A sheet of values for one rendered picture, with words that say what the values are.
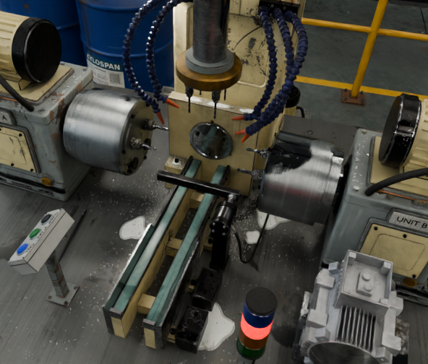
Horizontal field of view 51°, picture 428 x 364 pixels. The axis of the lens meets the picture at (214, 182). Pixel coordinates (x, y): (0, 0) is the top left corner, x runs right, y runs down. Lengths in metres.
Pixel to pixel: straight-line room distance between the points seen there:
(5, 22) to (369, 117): 2.69
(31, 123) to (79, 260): 0.44
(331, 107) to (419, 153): 2.42
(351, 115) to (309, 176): 2.31
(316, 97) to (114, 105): 2.43
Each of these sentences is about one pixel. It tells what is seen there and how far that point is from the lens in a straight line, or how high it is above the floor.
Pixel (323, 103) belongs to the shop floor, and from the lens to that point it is 3.58.
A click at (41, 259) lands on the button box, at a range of 1.17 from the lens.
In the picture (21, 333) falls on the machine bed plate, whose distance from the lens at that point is 1.38.
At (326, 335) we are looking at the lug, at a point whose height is 1.09.
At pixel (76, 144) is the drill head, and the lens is 1.42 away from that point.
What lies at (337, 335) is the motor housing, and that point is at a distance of 1.01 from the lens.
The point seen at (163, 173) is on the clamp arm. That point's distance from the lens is 1.35.
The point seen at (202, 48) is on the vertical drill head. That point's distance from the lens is 1.19.
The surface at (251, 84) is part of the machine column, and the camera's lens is 1.48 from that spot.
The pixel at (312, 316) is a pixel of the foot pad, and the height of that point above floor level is 1.08.
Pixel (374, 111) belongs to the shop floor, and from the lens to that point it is 3.63.
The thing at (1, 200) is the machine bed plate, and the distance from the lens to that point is 1.70.
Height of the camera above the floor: 1.97
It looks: 45 degrees down
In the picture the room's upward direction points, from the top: 4 degrees clockwise
